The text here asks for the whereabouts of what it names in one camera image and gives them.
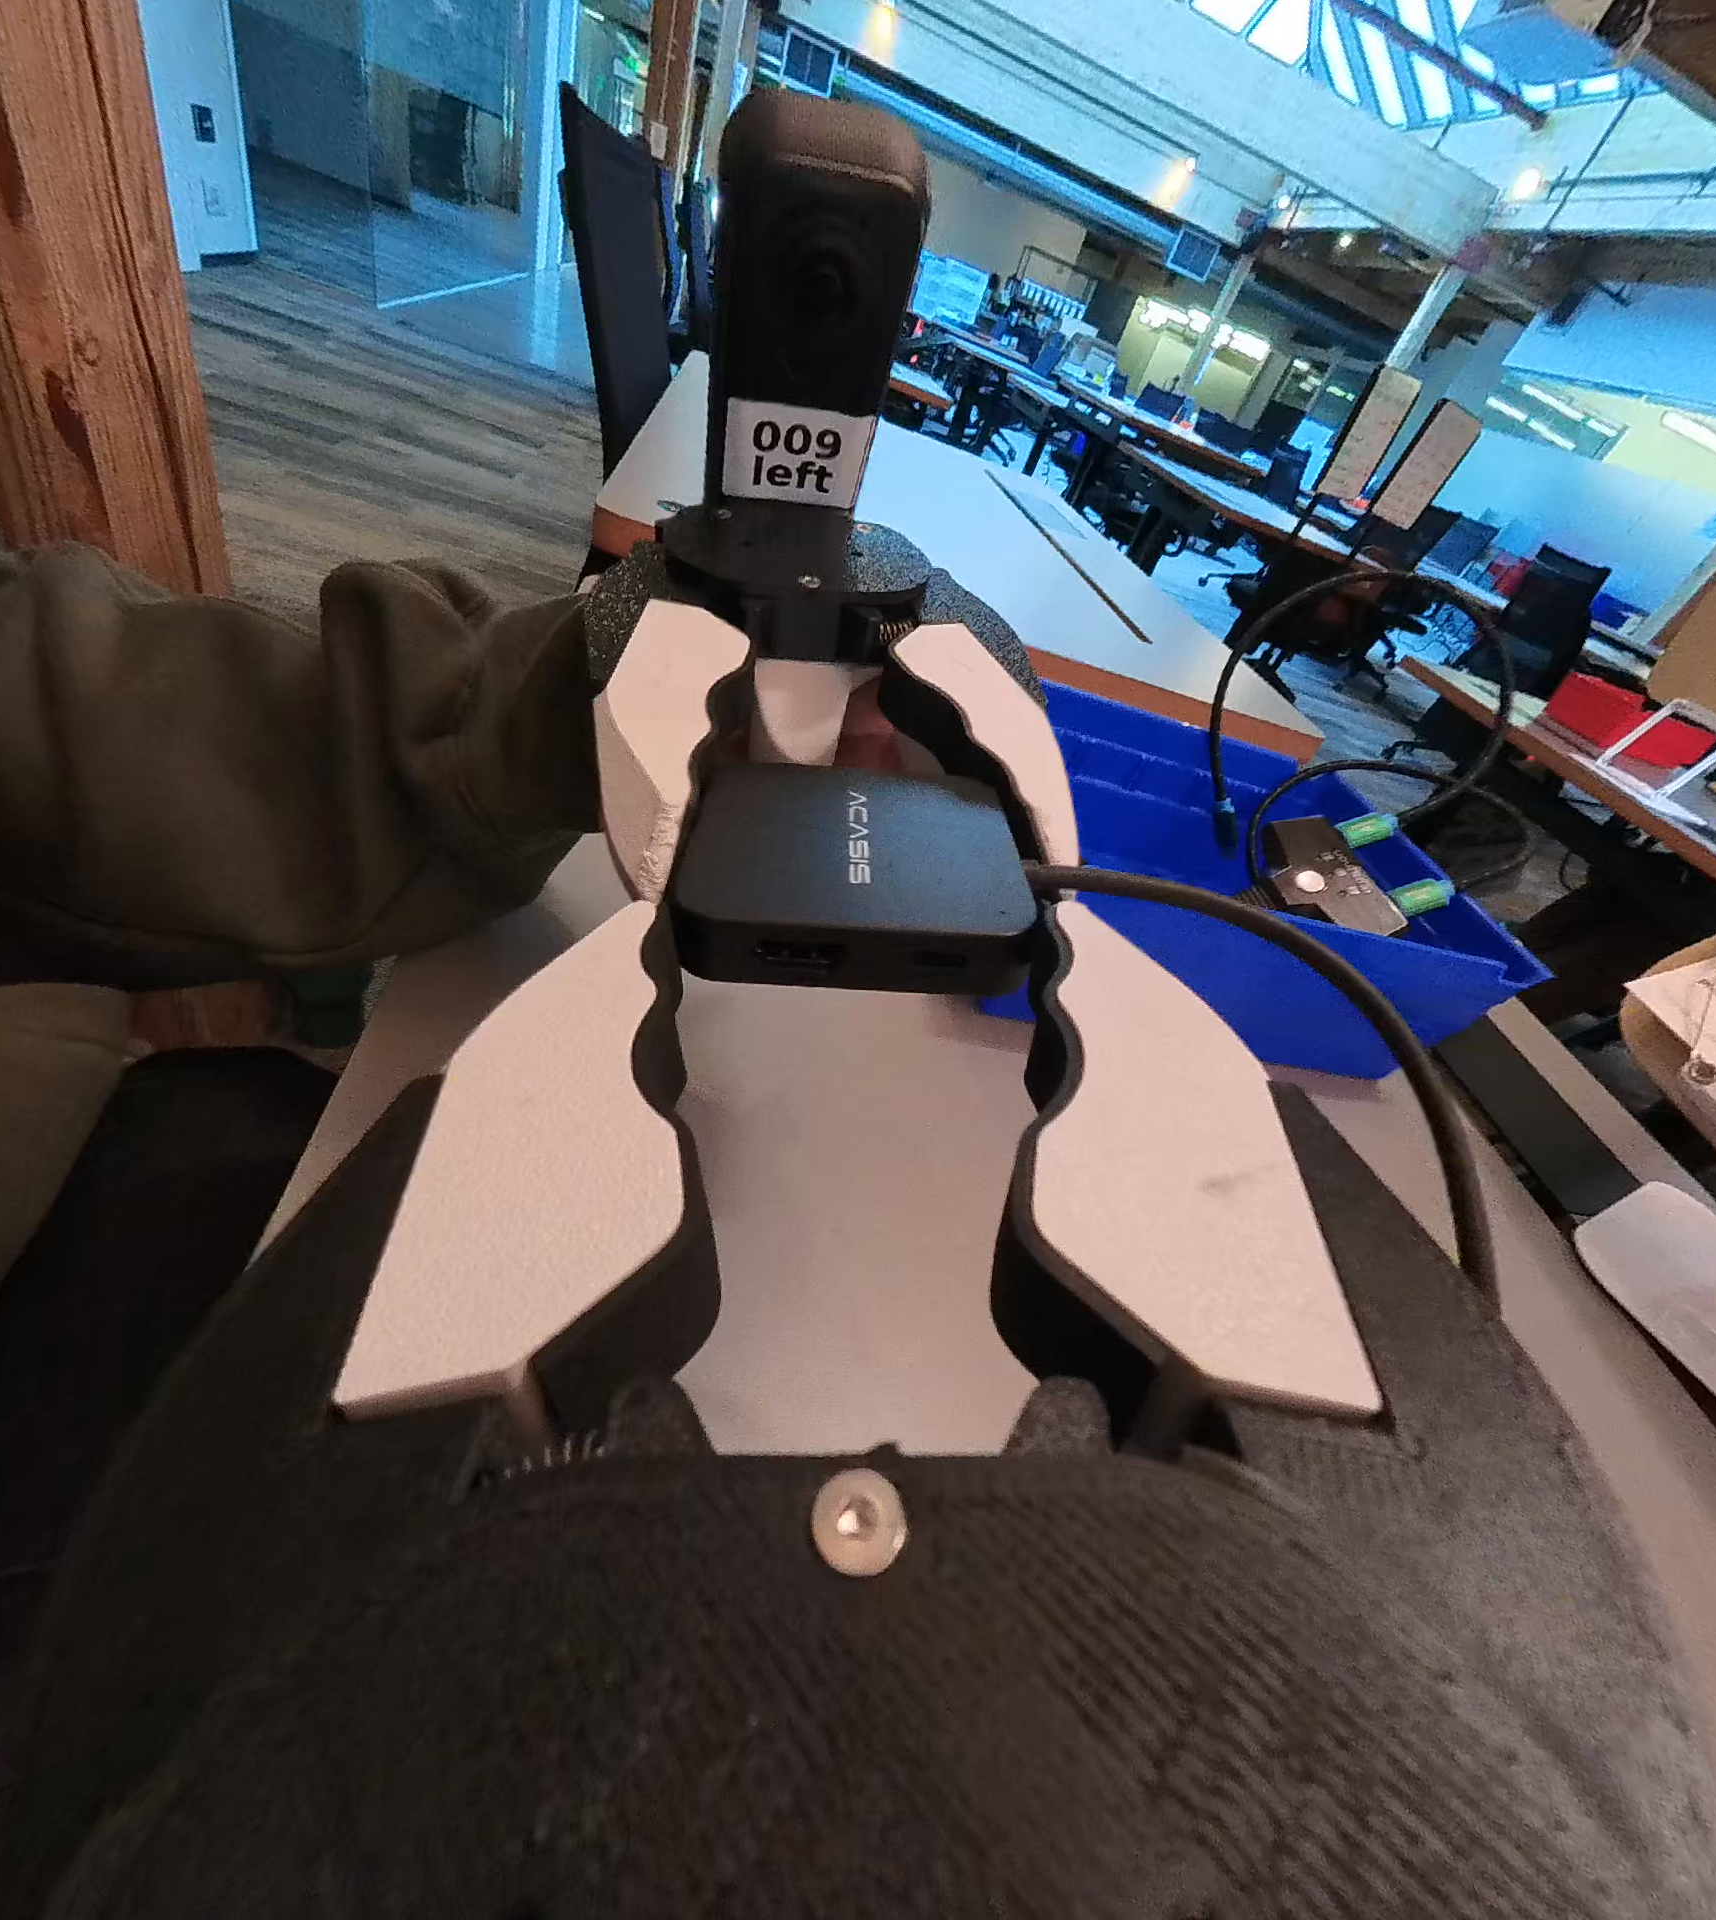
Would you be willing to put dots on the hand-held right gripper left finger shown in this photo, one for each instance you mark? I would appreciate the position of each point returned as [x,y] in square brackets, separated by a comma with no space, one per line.
[529,1200]

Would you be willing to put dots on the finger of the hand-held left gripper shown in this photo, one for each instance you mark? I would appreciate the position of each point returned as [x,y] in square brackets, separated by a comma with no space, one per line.
[1001,721]
[656,721]

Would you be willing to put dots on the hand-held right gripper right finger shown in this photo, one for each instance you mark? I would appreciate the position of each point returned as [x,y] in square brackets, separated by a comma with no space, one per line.
[1188,1200]

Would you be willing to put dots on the black square hub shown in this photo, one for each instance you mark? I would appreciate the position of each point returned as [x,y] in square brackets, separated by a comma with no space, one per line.
[829,871]

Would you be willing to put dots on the blue plastic bin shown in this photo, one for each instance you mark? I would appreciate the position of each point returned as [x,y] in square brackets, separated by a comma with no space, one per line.
[1248,975]

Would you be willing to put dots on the black video switch box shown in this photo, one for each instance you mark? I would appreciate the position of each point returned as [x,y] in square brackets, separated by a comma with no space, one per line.
[1323,879]

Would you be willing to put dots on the person's left forearm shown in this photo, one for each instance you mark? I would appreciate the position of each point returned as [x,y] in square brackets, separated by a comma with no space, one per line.
[199,751]

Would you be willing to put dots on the grey desk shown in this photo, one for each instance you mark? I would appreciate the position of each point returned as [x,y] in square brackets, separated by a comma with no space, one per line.
[843,1141]

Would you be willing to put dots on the row of office desks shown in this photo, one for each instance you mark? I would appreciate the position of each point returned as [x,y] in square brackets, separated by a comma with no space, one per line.
[1099,405]

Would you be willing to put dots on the person's black pants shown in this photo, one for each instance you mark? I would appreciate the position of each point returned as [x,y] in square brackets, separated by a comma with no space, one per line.
[123,1350]

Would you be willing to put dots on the clear plastic bag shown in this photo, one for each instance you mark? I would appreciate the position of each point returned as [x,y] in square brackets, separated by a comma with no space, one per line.
[1698,1305]

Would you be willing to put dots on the black office chair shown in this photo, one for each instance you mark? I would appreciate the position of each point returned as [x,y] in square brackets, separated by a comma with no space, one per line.
[1549,614]

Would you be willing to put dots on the red bin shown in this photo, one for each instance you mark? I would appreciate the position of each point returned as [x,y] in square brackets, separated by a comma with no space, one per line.
[1622,712]

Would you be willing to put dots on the wooden post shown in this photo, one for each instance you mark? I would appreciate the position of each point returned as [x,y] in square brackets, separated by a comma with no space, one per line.
[33,271]

